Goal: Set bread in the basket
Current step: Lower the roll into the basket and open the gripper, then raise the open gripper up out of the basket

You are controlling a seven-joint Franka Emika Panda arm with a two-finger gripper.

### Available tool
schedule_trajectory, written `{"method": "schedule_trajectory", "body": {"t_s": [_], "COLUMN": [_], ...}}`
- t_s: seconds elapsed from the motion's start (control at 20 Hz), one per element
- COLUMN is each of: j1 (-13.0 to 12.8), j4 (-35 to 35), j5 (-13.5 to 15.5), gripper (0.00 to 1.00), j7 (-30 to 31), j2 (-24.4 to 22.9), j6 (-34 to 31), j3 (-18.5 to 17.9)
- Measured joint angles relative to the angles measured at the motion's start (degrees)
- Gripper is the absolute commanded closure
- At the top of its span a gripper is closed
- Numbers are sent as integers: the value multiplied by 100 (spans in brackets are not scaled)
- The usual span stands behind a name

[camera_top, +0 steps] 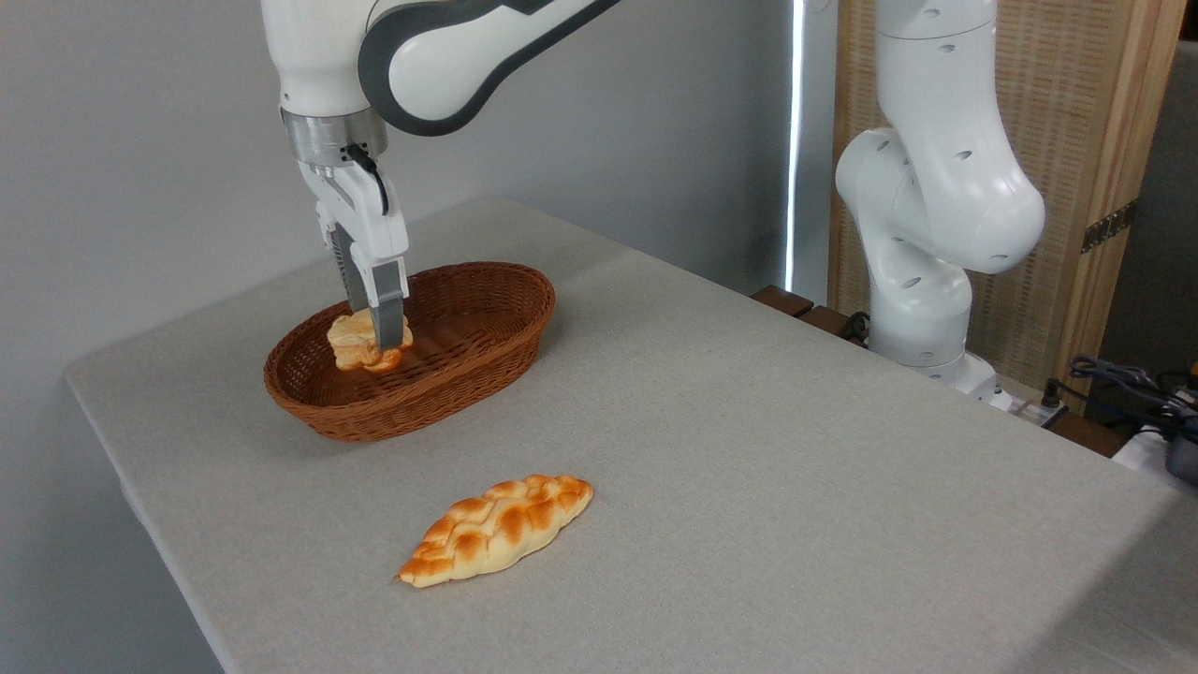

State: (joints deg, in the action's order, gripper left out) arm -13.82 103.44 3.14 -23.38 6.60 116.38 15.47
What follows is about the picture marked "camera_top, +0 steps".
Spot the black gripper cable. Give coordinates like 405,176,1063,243
340,142,390,216

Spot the black cable bundle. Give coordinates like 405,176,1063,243
1044,354,1198,441

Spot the brown oval wicker basket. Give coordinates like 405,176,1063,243
263,261,556,443

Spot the wooden woven folding screen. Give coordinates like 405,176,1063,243
828,0,1190,413

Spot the long braided golden bread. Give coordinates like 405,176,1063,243
396,474,594,589

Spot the dark grey round object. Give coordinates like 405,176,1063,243
1165,417,1198,486

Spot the metal screen hinge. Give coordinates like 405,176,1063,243
1081,199,1139,254

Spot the grey tablecloth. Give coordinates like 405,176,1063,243
64,197,1198,674

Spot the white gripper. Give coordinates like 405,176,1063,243
298,159,411,352

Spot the small pale bread roll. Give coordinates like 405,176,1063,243
327,309,414,374

